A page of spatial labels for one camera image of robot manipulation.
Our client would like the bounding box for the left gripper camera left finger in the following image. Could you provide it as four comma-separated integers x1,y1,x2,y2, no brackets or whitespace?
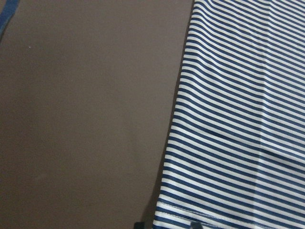
134,221,153,229

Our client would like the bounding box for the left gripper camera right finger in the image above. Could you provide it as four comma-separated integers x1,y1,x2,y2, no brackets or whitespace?
190,223,203,229

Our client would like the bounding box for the navy white striped polo shirt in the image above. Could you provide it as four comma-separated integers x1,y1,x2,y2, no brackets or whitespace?
153,0,305,229

